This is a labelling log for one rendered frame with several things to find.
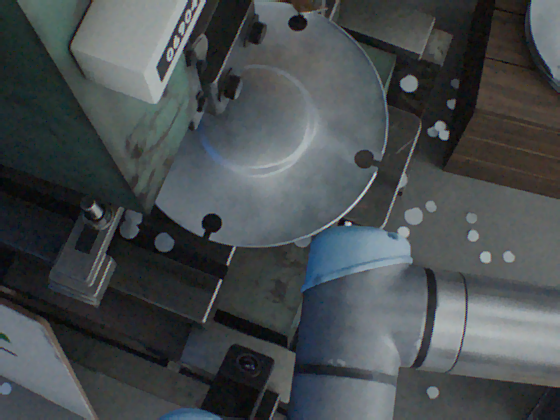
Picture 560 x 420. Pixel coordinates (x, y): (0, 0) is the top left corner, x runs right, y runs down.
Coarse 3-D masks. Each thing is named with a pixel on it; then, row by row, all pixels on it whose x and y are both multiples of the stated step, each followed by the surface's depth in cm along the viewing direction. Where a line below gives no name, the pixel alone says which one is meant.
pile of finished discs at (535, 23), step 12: (540, 0) 145; (552, 0) 145; (528, 12) 146; (540, 12) 144; (552, 12) 144; (528, 24) 145; (540, 24) 144; (552, 24) 144; (528, 36) 145; (540, 36) 143; (552, 36) 143; (528, 48) 146; (540, 48) 143; (552, 48) 143; (540, 60) 144; (552, 60) 142; (540, 72) 145; (552, 72) 141; (552, 84) 144
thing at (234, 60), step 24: (216, 0) 80; (240, 0) 80; (216, 24) 80; (240, 24) 80; (264, 24) 83; (192, 48) 74; (216, 48) 79; (240, 48) 83; (216, 72) 78; (240, 72) 86; (216, 96) 81
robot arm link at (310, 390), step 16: (304, 384) 61; (320, 384) 60; (336, 384) 59; (352, 384) 59; (368, 384) 60; (384, 384) 60; (304, 400) 60; (320, 400) 59; (336, 400) 59; (352, 400) 59; (368, 400) 59; (384, 400) 60; (288, 416) 62; (304, 416) 60; (320, 416) 59; (336, 416) 59; (352, 416) 59; (368, 416) 59; (384, 416) 60
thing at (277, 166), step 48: (288, 48) 100; (336, 48) 100; (240, 96) 98; (288, 96) 98; (336, 96) 98; (384, 96) 98; (192, 144) 97; (240, 144) 96; (288, 144) 96; (336, 144) 97; (384, 144) 96; (192, 192) 96; (240, 192) 96; (288, 192) 96; (336, 192) 95; (240, 240) 94; (288, 240) 94
